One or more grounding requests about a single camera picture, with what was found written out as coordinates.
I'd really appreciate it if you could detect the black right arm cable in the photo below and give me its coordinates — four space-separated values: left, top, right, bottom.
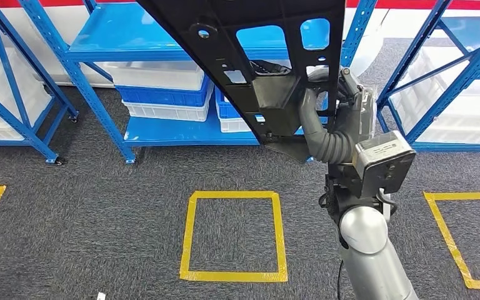
336 188 399 300

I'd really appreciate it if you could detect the blue metal shelf rack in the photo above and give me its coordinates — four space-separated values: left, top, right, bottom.
374 0 480 153
0 0 79 166
16 0 379 166

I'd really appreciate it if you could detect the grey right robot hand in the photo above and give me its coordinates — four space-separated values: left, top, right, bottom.
299 66 378 143

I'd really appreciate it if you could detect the black plastic car part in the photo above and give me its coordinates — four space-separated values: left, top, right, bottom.
136 0 347 163

